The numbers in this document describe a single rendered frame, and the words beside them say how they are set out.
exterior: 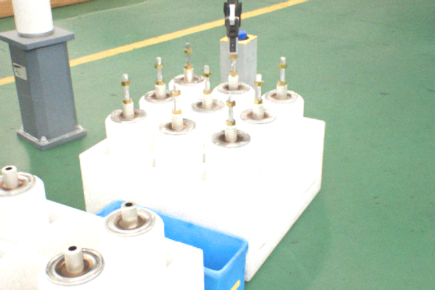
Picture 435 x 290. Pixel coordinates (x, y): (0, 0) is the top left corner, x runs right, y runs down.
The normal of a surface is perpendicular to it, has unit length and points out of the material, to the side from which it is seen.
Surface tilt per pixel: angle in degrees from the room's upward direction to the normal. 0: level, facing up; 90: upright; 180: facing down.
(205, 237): 88
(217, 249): 88
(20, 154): 0
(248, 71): 90
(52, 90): 90
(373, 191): 0
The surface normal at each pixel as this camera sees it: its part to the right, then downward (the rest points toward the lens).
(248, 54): 0.87, 0.20
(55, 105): 0.70, 0.30
